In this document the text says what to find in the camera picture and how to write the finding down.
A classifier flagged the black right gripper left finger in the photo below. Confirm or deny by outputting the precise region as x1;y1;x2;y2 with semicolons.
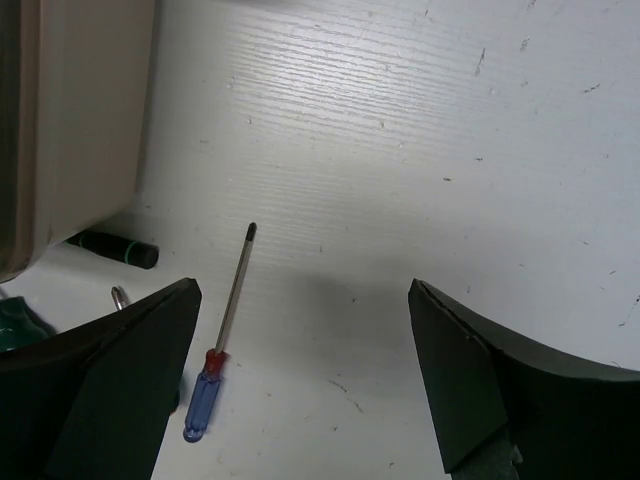
1;278;202;479

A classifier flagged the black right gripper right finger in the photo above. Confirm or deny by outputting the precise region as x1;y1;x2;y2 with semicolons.
408;280;639;479

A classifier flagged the green flathead stubby screwdriver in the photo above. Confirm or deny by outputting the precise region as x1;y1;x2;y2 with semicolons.
0;296;56;353

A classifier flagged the blue red clear screwdriver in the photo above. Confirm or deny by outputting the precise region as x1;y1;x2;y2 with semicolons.
183;222;258;443

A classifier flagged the black green precision screwdriver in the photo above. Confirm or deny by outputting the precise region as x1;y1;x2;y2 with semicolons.
66;230;159;270

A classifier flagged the beige plastic toolbox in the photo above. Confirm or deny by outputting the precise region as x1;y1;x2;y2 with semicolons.
1;1;156;281

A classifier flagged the green orange-capped phillips stubby screwdriver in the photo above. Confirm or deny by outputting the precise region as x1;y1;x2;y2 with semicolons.
111;286;130;311

